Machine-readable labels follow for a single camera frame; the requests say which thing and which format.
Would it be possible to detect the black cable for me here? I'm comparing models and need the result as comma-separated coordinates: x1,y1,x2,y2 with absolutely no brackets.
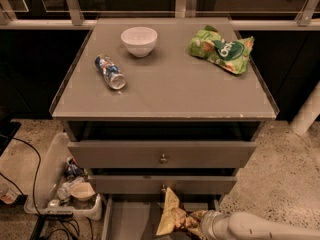
0,133,94,240

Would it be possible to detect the green chip bag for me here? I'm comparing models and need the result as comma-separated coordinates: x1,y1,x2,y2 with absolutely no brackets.
188,25,255,75

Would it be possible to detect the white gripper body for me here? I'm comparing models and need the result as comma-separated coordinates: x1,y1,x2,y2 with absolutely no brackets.
200,210,230,240

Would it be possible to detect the grey drawer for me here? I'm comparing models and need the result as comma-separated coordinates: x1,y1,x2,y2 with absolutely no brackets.
101,194,224,240
68,140,256,169
89,175,237,194

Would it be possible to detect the metal railing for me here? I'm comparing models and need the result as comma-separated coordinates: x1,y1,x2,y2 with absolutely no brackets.
0,0,320,31

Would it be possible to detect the clear plastic bin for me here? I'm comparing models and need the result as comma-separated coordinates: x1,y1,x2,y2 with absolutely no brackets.
24,133,102,220

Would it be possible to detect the bottom grey drawer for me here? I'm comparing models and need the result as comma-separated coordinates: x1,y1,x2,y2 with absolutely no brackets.
101,194,224,240

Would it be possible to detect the blue soda can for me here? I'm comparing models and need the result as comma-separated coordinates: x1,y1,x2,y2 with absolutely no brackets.
95,54,126,90

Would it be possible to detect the middle grey drawer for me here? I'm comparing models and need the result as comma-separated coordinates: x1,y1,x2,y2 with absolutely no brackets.
89,175,237,194

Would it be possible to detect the top grey drawer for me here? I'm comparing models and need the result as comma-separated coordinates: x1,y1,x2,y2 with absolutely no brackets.
68,140,256,169

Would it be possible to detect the grey drawer cabinet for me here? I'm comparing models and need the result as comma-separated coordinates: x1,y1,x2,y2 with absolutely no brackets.
49,16,280,240

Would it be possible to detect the brown chip bag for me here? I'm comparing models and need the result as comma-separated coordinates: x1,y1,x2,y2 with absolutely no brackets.
156,188,206,240

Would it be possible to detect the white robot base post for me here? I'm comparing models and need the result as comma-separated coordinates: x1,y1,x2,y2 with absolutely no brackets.
290,81,320,135

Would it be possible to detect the white bowl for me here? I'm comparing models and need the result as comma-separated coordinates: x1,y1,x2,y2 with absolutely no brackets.
121,27,158,57

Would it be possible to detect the blue wrapper in bin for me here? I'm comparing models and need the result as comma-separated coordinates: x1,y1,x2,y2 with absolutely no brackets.
64,156,85,180

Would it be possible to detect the small bottle on floor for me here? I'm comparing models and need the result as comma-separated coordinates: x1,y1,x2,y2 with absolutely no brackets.
0,183,18,205

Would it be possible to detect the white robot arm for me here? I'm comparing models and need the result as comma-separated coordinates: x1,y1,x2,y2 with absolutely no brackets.
200,210,320,240

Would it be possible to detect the paper cup in bin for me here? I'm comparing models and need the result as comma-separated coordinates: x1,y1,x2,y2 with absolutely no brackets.
70,182,96,201

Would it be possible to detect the plastic bottle in bin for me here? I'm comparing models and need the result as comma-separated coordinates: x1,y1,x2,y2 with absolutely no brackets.
57,177,84,200

